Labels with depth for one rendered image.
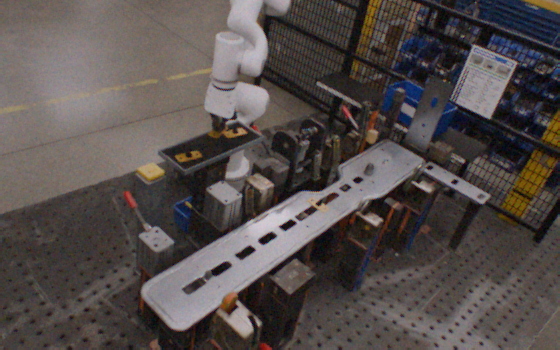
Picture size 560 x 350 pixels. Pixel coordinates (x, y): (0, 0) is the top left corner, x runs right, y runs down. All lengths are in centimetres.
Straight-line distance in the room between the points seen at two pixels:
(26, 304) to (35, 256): 21
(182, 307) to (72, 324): 47
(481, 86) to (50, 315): 199
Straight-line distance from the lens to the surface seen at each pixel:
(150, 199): 155
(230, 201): 152
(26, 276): 188
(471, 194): 214
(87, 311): 177
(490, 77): 241
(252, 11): 161
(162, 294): 139
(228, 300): 126
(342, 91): 255
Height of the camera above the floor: 209
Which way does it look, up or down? 34 degrees down
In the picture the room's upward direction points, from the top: 12 degrees clockwise
